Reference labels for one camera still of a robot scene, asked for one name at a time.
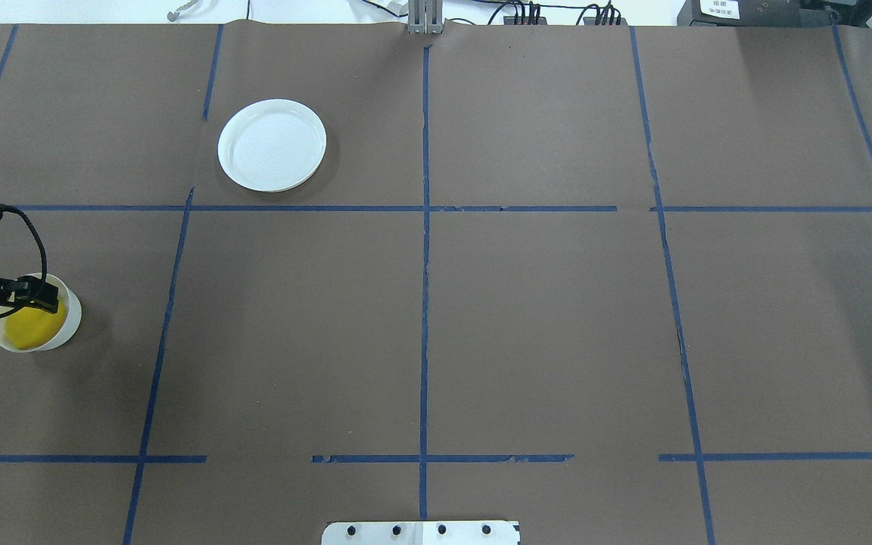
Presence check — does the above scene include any aluminium frame post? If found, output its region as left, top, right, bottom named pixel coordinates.
left=406, top=0, right=445, bottom=35

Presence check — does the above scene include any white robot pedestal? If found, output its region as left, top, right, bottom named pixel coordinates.
left=321, top=520, right=522, bottom=544

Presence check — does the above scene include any black desktop box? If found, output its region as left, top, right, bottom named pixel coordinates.
left=676, top=1, right=833, bottom=28

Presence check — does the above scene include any yellow lemon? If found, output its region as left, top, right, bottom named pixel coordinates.
left=5, top=300, right=68, bottom=350

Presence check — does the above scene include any white bowl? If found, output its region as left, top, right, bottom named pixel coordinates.
left=0, top=273, right=83, bottom=354

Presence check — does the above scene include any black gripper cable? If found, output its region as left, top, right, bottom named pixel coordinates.
left=0, top=203, right=49, bottom=323

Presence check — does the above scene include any white plate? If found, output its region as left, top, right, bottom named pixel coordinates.
left=216, top=98, right=328, bottom=193

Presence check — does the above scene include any far orange black adapter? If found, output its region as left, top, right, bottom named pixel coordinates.
left=502, top=1, right=547, bottom=26

